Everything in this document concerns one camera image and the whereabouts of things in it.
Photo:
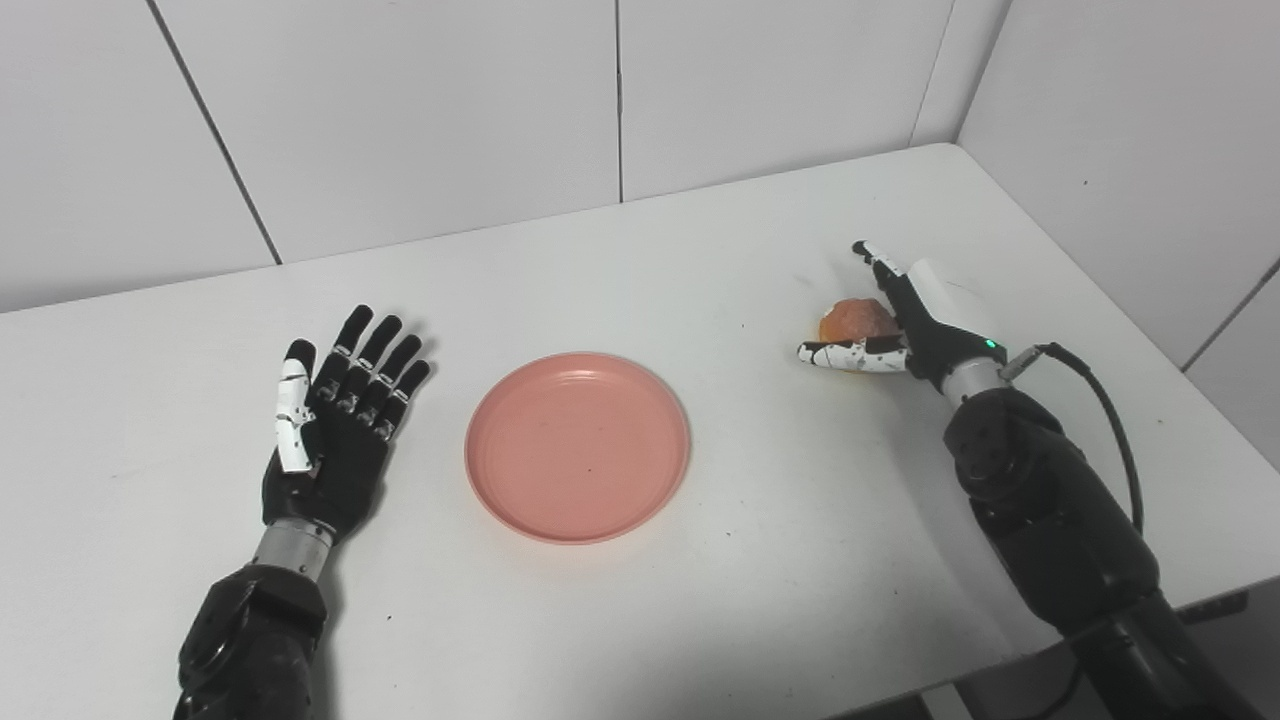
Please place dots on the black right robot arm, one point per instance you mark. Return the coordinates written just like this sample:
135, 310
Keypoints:
1060, 510

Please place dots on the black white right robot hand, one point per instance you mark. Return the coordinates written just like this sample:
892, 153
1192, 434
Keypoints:
940, 335

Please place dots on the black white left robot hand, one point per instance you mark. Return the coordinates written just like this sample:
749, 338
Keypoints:
345, 470

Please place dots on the pink round plate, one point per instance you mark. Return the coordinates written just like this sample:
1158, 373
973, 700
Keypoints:
577, 448

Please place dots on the orange cream puff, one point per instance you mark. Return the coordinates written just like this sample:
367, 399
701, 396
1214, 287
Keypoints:
855, 320

